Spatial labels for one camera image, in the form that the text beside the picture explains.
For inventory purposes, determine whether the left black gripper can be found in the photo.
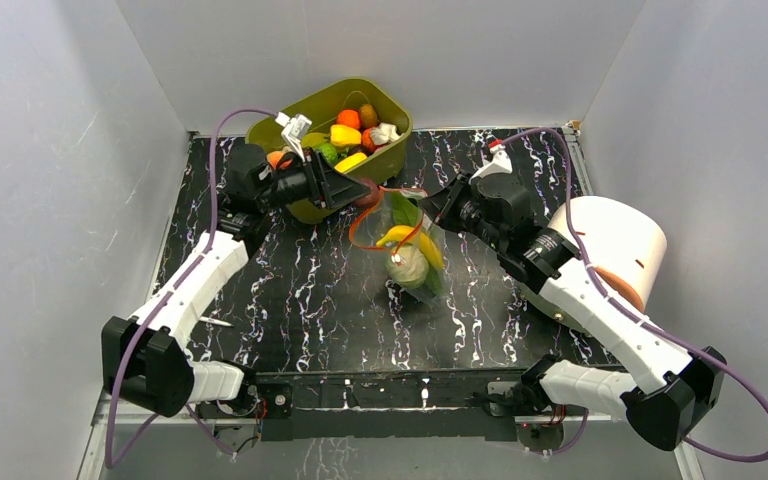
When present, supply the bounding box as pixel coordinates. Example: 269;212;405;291
258;149;371;213

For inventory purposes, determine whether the dark purple fruit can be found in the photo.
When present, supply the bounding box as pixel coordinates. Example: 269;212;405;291
353;178;382;210

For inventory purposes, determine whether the green leafy vegetable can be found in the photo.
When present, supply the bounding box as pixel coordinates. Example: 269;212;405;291
389;192;423;227

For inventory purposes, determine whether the green bumpy lime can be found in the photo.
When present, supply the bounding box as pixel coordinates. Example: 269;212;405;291
314;142;340;166

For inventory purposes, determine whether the clear zip top bag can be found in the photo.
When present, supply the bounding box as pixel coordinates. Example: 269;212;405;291
349;186;448;305

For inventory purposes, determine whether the yellow banana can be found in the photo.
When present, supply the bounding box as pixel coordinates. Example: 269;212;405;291
375;225;421;250
419;231;445;270

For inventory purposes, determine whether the green white cabbage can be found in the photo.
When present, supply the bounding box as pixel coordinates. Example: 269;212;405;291
385;245;430;289

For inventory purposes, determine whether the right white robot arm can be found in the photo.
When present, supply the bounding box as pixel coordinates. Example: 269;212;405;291
419;173;727;451

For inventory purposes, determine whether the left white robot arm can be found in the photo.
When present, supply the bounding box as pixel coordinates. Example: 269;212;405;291
101;143;372;417

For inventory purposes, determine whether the yellow bell pepper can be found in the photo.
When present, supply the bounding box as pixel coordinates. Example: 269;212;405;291
329;124;362;151

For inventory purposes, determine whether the yellow green starfruit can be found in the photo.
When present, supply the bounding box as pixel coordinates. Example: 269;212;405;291
301;132;329;148

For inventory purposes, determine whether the wrinkled orange red fruit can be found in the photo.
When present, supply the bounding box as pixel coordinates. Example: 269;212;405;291
361;128;378;155

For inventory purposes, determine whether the round orange fruit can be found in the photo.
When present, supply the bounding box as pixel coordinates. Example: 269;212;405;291
336;109;362;131

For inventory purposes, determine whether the orange bell pepper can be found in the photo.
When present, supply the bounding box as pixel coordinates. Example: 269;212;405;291
266;150;293;170

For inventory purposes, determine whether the olive green plastic bin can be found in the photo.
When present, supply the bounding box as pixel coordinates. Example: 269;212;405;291
246;77;413;224

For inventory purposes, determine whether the brown kiwi fruit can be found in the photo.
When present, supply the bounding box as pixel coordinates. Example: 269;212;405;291
358;104;380;130

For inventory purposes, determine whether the white orange cylinder drum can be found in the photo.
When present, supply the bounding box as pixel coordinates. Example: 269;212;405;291
521;196;667;336

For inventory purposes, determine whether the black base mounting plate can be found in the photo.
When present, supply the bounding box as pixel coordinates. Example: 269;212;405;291
251;368;558;444

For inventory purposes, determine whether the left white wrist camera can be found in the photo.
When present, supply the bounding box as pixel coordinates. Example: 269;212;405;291
275;112;312;158

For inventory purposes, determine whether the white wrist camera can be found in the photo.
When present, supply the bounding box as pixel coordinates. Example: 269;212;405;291
469;140;512;184
275;112;312;158

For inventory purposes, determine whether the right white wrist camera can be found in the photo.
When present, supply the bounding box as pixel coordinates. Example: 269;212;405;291
469;140;512;184

